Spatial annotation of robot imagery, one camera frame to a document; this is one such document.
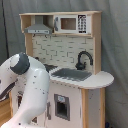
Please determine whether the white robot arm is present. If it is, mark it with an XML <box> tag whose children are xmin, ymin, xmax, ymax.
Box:
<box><xmin>0</xmin><ymin>53</ymin><xmax>50</xmax><ymax>128</ymax></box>

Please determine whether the wooden toy kitchen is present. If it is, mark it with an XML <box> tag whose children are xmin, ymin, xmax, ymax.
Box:
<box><xmin>5</xmin><ymin>10</ymin><xmax>115</xmax><ymax>128</ymax></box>

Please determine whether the grey toy sink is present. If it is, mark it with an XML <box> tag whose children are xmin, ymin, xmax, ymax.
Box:
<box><xmin>52</xmin><ymin>68</ymin><xmax>92</xmax><ymax>81</ymax></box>

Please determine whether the black toy faucet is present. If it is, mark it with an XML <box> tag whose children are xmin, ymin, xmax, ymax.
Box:
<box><xmin>75</xmin><ymin>51</ymin><xmax>93</xmax><ymax>70</ymax></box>

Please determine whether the grey dispenser panel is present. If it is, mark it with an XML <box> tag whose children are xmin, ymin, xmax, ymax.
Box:
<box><xmin>54</xmin><ymin>94</ymin><xmax>70</xmax><ymax>120</ymax></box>

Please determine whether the toy microwave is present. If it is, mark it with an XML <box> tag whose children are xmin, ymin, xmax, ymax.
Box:
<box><xmin>54</xmin><ymin>14</ymin><xmax>91</xmax><ymax>34</ymax></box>

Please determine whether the grey range hood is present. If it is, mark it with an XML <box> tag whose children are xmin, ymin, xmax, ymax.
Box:
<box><xmin>24</xmin><ymin>15</ymin><xmax>52</xmax><ymax>34</ymax></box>

